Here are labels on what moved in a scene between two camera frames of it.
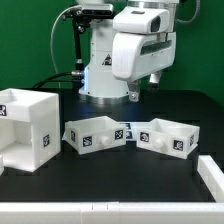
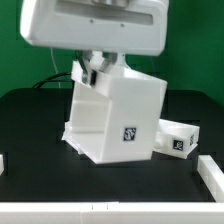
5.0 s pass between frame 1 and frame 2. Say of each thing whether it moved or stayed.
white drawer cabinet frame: moved
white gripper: moved
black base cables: stayed
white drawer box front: stayed
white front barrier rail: stayed
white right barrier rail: stayed
